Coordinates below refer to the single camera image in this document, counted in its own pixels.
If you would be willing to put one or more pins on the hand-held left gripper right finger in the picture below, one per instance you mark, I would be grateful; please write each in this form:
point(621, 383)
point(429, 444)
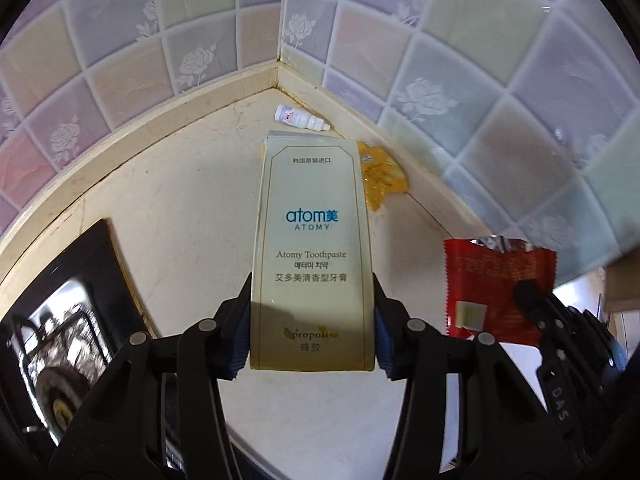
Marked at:
point(385, 345)

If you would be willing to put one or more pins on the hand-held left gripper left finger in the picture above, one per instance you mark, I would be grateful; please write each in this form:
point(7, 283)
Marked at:
point(240, 340)

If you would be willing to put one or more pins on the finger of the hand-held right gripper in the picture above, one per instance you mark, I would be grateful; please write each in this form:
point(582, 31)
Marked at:
point(595, 340)
point(540, 315)

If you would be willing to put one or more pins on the red foil wrapper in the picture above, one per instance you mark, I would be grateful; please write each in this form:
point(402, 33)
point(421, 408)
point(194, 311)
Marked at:
point(480, 270)

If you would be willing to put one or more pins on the pale yellow toothpaste box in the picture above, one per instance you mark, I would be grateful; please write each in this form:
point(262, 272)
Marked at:
point(310, 260)

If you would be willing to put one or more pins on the black glass gas stove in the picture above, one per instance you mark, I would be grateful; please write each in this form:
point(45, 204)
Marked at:
point(115, 270)

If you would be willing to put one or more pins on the yellow wrapper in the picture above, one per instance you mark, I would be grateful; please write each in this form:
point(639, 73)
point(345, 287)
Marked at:
point(382, 180)

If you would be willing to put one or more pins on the aluminium foil stove liner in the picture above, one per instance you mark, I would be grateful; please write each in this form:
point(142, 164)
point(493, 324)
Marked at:
point(65, 320)

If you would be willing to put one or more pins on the black gas burner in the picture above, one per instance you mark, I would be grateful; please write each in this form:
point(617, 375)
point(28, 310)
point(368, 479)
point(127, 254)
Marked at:
point(60, 395)

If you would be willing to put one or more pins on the small white dropper bottle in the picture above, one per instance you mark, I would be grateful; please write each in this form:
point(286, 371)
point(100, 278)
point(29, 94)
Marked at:
point(295, 115)

